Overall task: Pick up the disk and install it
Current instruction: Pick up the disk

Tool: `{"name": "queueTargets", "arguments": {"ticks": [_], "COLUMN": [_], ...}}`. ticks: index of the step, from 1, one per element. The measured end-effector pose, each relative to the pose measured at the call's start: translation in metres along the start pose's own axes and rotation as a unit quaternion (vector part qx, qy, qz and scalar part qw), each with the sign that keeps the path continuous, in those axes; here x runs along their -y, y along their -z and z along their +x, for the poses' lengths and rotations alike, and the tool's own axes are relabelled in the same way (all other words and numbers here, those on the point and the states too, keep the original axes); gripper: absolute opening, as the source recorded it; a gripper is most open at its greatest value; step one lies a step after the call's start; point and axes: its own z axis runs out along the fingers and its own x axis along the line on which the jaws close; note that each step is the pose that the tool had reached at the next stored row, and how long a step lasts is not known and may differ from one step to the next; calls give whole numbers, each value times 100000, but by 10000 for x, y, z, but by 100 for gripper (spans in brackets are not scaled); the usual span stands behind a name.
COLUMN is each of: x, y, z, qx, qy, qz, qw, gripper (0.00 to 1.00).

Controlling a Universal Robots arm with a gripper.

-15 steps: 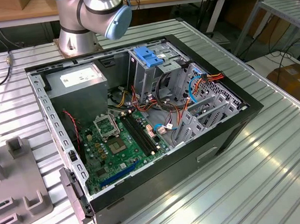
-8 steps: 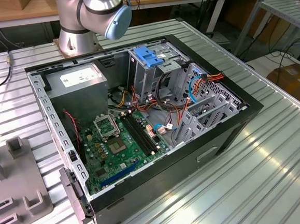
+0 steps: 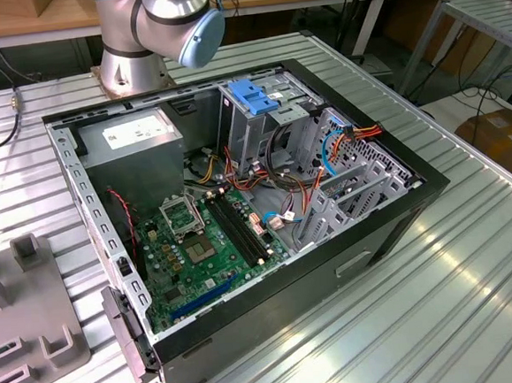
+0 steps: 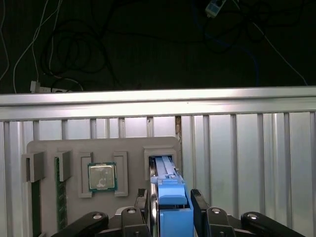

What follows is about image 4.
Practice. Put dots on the hard disk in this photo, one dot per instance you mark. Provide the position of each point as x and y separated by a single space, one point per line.
171 197

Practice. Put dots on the grey parts rack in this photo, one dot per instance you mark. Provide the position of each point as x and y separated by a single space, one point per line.
133 150

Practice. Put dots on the white power strip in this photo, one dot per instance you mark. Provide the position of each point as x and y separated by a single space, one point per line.
37 87

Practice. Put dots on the small white adapter box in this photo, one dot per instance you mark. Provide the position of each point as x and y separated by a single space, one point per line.
214 7

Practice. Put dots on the silver CPU chip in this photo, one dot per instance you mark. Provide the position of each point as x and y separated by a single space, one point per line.
102 176

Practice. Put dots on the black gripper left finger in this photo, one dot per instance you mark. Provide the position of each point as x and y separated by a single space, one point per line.
140 222

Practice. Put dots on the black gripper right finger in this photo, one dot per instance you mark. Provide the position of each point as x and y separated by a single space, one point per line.
201 217

